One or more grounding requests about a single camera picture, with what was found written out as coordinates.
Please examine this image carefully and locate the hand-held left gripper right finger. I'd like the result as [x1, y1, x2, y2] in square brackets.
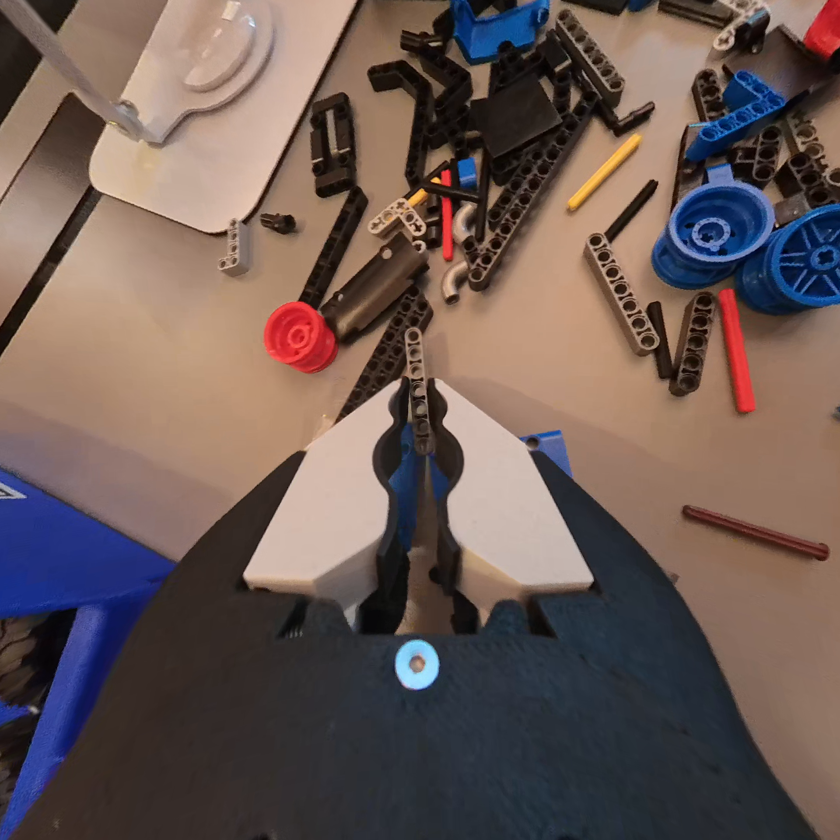
[431, 378, 596, 634]

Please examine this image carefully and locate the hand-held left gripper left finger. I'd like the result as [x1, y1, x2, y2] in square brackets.
[241, 378, 412, 635]

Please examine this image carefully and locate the blue curved panel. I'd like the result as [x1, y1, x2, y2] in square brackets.
[389, 423, 429, 547]
[518, 429, 572, 478]

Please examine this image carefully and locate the thin dark grey beam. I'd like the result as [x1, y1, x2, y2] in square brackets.
[403, 327, 438, 458]

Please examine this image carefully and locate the pile of black toy beams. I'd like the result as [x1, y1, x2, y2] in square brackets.
[366, 8, 840, 398]

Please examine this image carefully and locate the long black beam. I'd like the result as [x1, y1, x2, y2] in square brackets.
[334, 285, 434, 425]

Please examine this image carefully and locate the brown axle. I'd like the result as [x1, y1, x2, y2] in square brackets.
[682, 503, 832, 563]

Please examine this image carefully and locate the black curved panel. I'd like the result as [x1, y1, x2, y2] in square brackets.
[319, 243, 431, 343]

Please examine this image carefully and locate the grey seven-hole beam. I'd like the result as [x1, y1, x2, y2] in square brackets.
[583, 232, 661, 358]

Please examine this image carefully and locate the blue plastic bin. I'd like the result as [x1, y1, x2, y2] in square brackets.
[0, 469, 179, 840]

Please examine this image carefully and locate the thin black beam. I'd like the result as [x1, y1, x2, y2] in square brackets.
[300, 185, 370, 310]

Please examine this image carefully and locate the light grey small L-beam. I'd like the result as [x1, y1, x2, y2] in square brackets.
[217, 217, 253, 278]

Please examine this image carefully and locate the small red axle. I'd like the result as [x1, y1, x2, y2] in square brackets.
[440, 168, 455, 263]

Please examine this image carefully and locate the black toy tire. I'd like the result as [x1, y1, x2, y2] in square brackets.
[0, 610, 74, 821]

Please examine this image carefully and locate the light grey cross-hole L-beam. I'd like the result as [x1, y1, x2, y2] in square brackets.
[367, 197, 428, 238]
[711, 0, 773, 51]

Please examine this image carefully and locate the short black axle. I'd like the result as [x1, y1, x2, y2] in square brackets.
[603, 178, 660, 243]

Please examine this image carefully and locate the blue toy wheel hub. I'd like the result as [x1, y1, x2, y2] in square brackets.
[650, 182, 777, 291]

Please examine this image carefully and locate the white booklet stand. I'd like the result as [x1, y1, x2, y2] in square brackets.
[0, 0, 359, 236]

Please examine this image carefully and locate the blue spoked toy wheel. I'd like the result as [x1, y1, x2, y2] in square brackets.
[733, 203, 840, 316]

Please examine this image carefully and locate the black flat square tile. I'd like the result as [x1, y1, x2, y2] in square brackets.
[469, 73, 564, 160]

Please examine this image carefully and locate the blue angled beam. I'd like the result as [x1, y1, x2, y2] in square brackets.
[685, 70, 788, 164]

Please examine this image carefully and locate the black rectangular frame piece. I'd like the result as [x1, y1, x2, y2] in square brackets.
[309, 91, 359, 200]

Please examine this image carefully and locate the blue fender bracket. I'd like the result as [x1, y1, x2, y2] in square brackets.
[449, 0, 551, 66]

